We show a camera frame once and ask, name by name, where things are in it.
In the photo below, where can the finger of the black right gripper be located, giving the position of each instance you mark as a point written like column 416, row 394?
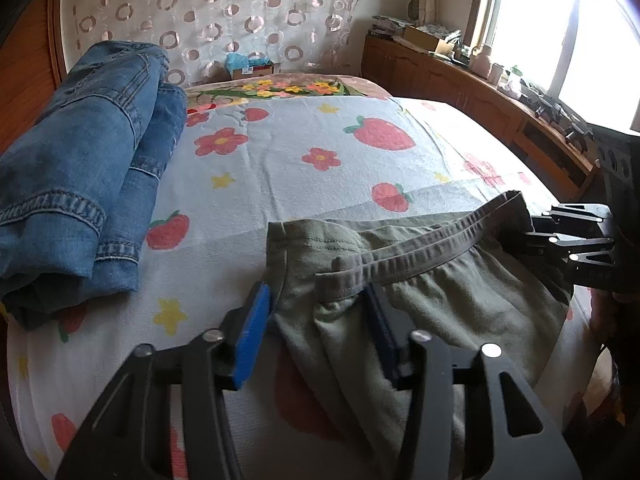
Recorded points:
column 561, row 250
column 576, row 219

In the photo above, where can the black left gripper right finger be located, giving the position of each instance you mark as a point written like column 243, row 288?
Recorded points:
column 507, row 432

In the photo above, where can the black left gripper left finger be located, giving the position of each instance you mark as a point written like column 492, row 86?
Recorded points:
column 126, row 434

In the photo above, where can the grey-green pants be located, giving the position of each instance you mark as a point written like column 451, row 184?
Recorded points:
column 453, row 274

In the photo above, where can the person's right hand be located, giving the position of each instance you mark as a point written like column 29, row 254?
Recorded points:
column 615, row 320

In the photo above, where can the long wooden cabinet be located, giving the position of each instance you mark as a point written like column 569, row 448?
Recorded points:
column 410, row 74

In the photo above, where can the window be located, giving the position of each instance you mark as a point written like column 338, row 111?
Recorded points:
column 584, row 53

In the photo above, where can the pink jug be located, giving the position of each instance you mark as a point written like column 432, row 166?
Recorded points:
column 481, row 63

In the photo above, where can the cardboard box on cabinet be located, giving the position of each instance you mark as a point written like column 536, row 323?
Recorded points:
column 426, row 41

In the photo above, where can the folded blue jeans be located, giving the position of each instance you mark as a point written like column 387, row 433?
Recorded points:
column 78, row 189

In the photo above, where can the floral strawberry bed sheet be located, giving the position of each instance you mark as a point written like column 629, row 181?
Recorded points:
column 235, row 169

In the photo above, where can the cardboard box with blue bag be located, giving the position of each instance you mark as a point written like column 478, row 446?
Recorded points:
column 240, row 66

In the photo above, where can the wooden headboard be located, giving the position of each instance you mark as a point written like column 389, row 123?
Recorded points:
column 32, row 67

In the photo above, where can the circle patterned wall curtain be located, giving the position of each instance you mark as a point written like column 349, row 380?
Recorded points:
column 199, row 35

